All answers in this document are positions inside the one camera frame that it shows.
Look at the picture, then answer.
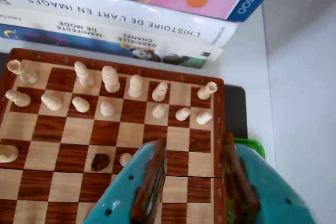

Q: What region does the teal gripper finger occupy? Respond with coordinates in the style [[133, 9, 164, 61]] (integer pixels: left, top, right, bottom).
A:
[[219, 132, 320, 224], [83, 136, 169, 224]]

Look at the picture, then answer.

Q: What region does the white chess pawn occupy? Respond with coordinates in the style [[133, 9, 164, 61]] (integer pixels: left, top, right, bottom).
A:
[[152, 103, 166, 119], [100, 100, 116, 117], [40, 93, 64, 111], [119, 153, 133, 167], [5, 90, 32, 108], [175, 107, 191, 122], [196, 111, 213, 125], [71, 96, 91, 113]]

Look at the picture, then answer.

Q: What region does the dark chess knight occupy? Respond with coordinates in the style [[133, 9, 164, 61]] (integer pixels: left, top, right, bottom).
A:
[[91, 153, 111, 172]]

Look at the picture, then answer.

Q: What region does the white chess bishop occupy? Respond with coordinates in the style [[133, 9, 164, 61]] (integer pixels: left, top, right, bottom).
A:
[[73, 61, 95, 87], [151, 81, 169, 102]]

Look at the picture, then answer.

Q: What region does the white chess king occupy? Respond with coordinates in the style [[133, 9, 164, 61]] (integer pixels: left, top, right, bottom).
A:
[[101, 66, 121, 93]]

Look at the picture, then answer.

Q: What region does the white chess knight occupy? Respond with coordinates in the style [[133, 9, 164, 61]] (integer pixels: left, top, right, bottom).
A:
[[0, 144, 19, 164]]

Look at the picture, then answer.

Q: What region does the white chess rook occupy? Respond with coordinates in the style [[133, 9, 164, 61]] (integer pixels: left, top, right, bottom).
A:
[[6, 60, 39, 84], [197, 81, 218, 101]]

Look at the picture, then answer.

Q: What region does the green plastic lid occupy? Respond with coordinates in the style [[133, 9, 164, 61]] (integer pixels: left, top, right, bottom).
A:
[[226, 137, 266, 222]]

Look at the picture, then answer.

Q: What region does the wooden chessboard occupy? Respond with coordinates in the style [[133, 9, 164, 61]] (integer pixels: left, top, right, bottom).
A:
[[0, 48, 229, 224]]

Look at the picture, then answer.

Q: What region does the blue panda book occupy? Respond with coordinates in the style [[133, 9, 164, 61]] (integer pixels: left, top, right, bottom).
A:
[[0, 23, 208, 69]]

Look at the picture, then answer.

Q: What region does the white Gabrielle Chanel book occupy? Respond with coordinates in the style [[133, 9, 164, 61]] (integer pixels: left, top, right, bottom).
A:
[[0, 7, 224, 62]]

